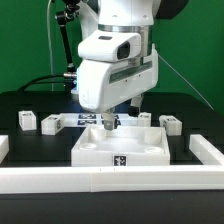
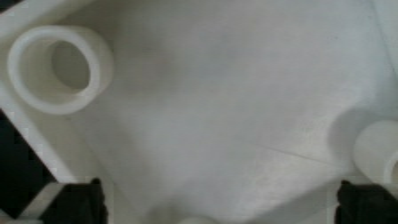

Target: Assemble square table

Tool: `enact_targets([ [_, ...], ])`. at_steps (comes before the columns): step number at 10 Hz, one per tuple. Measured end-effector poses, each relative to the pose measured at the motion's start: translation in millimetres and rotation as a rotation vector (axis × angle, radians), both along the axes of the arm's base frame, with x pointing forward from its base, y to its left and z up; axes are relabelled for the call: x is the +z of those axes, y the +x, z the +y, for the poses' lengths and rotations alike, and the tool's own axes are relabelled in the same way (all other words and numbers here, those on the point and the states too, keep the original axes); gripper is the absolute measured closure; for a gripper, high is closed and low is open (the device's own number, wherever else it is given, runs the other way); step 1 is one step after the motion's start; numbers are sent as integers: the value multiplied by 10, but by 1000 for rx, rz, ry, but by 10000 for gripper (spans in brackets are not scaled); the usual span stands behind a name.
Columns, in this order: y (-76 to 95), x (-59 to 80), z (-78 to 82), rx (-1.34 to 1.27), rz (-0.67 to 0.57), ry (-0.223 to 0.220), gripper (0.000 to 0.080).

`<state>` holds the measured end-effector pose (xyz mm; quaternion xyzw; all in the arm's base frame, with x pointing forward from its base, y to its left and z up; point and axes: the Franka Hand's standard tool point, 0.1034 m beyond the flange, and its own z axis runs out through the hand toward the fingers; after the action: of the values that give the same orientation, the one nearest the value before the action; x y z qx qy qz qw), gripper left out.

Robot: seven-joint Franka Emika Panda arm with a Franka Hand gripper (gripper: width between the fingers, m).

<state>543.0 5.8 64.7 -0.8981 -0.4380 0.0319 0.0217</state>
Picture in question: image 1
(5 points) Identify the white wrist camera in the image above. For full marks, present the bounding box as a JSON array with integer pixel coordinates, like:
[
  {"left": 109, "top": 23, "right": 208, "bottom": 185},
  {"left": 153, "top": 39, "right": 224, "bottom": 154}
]
[{"left": 78, "top": 30, "right": 141, "bottom": 62}]

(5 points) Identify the black cable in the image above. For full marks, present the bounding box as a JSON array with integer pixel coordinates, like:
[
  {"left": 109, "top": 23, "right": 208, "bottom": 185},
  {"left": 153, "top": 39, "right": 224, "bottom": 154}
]
[{"left": 18, "top": 73, "right": 68, "bottom": 93}]

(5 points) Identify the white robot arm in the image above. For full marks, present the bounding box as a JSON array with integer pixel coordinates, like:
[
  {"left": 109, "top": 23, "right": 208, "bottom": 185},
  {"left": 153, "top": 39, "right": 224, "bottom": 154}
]
[{"left": 78, "top": 0, "right": 189, "bottom": 130}]

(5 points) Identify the thin grey cable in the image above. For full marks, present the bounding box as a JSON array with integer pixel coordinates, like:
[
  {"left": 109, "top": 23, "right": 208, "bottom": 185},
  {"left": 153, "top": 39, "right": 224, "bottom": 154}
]
[{"left": 157, "top": 53, "right": 214, "bottom": 110}]

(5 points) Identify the white square table top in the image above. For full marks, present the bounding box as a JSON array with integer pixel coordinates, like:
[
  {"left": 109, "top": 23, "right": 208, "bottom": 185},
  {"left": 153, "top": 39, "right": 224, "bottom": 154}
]
[{"left": 71, "top": 125, "right": 170, "bottom": 167}]

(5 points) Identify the white U-shaped fence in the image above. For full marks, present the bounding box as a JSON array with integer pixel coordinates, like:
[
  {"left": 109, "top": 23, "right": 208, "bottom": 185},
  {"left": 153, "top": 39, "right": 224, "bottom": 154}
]
[{"left": 0, "top": 134, "right": 224, "bottom": 195}]

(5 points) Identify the white marker base plate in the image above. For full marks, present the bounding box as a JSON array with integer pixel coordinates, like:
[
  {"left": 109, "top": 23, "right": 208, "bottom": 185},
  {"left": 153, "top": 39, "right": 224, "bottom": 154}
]
[{"left": 62, "top": 113, "right": 137, "bottom": 127}]

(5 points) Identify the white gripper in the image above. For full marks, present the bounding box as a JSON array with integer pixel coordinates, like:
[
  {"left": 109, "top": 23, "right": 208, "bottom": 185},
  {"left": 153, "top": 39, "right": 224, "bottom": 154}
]
[{"left": 78, "top": 45, "right": 158, "bottom": 131}]

